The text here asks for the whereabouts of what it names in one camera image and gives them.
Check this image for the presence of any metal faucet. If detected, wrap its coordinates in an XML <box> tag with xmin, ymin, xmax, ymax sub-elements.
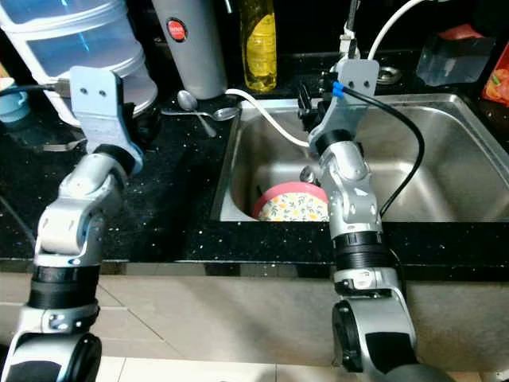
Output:
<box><xmin>338</xmin><ymin>0</ymin><xmax>363</xmax><ymax>61</ymax></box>

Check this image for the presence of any grey thermos bottle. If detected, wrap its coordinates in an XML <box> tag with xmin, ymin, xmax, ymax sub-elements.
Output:
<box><xmin>151</xmin><ymin>0</ymin><xmax>228</xmax><ymax>101</ymax></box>

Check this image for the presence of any light blue cup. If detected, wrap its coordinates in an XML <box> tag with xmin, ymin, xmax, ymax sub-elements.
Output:
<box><xmin>0</xmin><ymin>76</ymin><xmax>19</xmax><ymax>125</ymax></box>

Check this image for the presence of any metal sink hole ring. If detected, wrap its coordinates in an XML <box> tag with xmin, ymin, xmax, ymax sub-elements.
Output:
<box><xmin>377</xmin><ymin>67</ymin><xmax>403</xmax><ymax>85</ymax></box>

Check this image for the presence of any small steel spoon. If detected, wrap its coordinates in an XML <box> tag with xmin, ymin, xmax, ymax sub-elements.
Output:
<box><xmin>300</xmin><ymin>165</ymin><xmax>320</xmax><ymax>185</ymax></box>

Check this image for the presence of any white faucet hose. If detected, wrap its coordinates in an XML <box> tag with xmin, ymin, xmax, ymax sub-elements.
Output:
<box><xmin>224</xmin><ymin>0</ymin><xmax>427</xmax><ymax>149</ymax></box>

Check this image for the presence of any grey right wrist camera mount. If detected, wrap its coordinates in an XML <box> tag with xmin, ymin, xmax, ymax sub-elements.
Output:
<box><xmin>310</xmin><ymin>57</ymin><xmax>381</xmax><ymax>149</ymax></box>

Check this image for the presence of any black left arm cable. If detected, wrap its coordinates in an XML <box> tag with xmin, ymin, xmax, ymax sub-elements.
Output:
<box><xmin>0</xmin><ymin>79</ymin><xmax>77</xmax><ymax>98</ymax></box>

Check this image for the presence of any yellow oil bottle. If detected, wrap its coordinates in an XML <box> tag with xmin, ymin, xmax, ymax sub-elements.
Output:
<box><xmin>240</xmin><ymin>0</ymin><xmax>279</xmax><ymax>93</ymax></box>

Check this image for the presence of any white stacked storage container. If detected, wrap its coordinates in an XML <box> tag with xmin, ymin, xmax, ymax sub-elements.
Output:
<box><xmin>0</xmin><ymin>0</ymin><xmax>158</xmax><ymax>122</ymax></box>

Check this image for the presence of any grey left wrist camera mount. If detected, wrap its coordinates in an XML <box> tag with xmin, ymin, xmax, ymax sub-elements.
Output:
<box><xmin>69</xmin><ymin>65</ymin><xmax>141</xmax><ymax>173</ymax></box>

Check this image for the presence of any beige cabinet front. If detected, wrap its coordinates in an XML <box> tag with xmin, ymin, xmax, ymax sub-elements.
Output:
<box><xmin>0</xmin><ymin>273</ymin><xmax>509</xmax><ymax>376</ymax></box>

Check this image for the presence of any clear plastic container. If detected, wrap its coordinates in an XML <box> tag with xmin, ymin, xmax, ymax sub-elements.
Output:
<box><xmin>416</xmin><ymin>35</ymin><xmax>496</xmax><ymax>88</ymax></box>

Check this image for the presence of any pink floral plate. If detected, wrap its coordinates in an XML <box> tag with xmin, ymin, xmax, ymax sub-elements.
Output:
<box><xmin>251</xmin><ymin>181</ymin><xmax>329</xmax><ymax>223</ymax></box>

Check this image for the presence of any orange food packet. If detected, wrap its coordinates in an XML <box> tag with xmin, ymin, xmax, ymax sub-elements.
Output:
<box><xmin>480</xmin><ymin>68</ymin><xmax>509</xmax><ymax>105</ymax></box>

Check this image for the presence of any stainless steel sink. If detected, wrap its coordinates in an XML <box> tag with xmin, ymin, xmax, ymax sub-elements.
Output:
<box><xmin>211</xmin><ymin>93</ymin><xmax>509</xmax><ymax>224</ymax></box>

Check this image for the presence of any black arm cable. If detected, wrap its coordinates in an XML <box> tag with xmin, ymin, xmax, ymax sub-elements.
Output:
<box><xmin>0</xmin><ymin>79</ymin><xmax>77</xmax><ymax>98</ymax></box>
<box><xmin>344</xmin><ymin>84</ymin><xmax>427</xmax><ymax>217</ymax></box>

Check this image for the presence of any red lid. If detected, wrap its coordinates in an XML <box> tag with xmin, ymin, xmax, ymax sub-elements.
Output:
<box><xmin>441</xmin><ymin>23</ymin><xmax>487</xmax><ymax>41</ymax></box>

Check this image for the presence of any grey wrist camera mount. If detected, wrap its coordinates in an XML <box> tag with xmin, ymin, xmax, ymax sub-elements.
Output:
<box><xmin>69</xmin><ymin>65</ymin><xmax>141</xmax><ymax>173</ymax></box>
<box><xmin>310</xmin><ymin>57</ymin><xmax>381</xmax><ymax>149</ymax></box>

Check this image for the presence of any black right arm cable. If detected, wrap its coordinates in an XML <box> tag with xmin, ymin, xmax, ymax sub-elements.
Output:
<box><xmin>344</xmin><ymin>84</ymin><xmax>427</xmax><ymax>217</ymax></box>

